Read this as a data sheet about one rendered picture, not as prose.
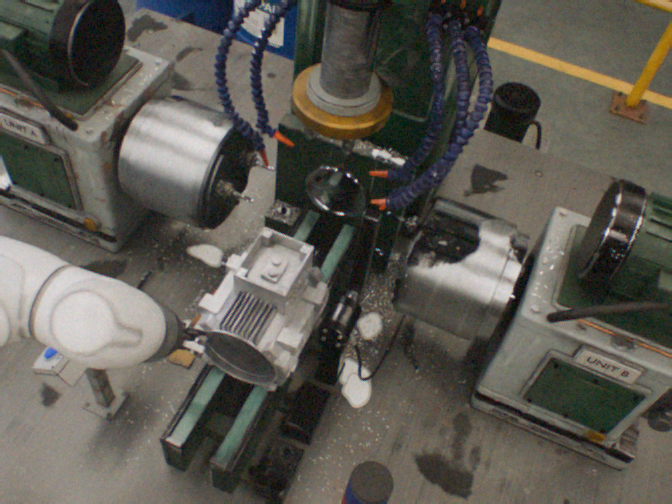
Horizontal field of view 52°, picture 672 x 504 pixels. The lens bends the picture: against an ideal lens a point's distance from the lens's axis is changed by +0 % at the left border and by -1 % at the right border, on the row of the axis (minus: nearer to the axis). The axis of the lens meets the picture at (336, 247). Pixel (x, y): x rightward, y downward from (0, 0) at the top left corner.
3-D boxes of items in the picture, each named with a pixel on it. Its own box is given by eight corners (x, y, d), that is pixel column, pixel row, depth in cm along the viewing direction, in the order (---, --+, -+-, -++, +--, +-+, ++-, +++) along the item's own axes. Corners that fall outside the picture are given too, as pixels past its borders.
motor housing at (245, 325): (242, 286, 146) (242, 229, 131) (325, 321, 142) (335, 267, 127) (193, 362, 134) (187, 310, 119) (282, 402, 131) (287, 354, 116)
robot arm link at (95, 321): (184, 304, 90) (96, 269, 92) (138, 291, 75) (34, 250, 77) (151, 382, 89) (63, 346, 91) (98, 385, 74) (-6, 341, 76)
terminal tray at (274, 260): (262, 249, 133) (262, 225, 127) (312, 270, 131) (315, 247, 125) (231, 296, 126) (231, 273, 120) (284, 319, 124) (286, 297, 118)
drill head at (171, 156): (136, 133, 170) (122, 48, 150) (270, 185, 164) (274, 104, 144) (74, 200, 155) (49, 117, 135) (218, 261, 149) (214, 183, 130)
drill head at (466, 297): (387, 232, 159) (408, 154, 139) (560, 300, 153) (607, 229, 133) (346, 315, 144) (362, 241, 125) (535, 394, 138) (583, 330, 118)
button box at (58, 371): (106, 310, 129) (88, 291, 126) (130, 311, 125) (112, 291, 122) (48, 386, 119) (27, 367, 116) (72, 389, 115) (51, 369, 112)
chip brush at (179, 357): (210, 288, 159) (210, 286, 158) (230, 295, 158) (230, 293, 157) (166, 362, 146) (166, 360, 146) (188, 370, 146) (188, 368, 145)
